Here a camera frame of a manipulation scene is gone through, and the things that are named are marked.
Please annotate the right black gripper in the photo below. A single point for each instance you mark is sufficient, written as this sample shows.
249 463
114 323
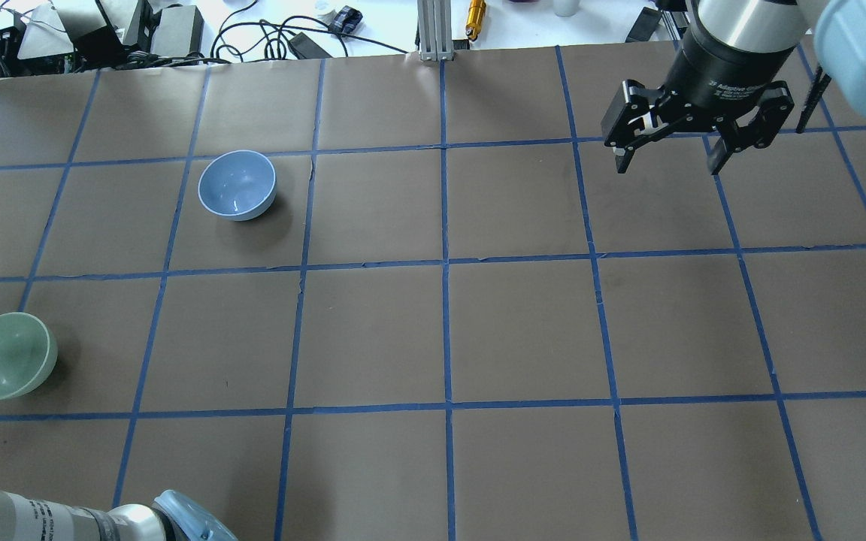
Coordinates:
713 72

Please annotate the green ceramic bowl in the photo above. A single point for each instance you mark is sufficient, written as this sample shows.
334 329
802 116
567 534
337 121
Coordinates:
28 354

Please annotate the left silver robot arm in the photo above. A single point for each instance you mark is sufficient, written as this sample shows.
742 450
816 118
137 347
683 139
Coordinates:
171 516

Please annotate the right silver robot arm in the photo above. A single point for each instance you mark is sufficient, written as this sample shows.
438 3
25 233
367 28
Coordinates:
838 29

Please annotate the blue ceramic bowl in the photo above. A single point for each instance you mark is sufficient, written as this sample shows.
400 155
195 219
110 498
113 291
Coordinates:
239 185

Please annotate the black phone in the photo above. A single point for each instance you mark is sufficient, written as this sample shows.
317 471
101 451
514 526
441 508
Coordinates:
645 25

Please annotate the yellow cylindrical tool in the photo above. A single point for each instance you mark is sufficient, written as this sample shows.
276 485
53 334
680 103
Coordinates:
474 19

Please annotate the black power adapter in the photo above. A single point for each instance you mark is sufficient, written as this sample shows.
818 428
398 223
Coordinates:
303 47

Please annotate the aluminium frame post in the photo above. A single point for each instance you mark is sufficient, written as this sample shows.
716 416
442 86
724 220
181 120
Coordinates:
435 26

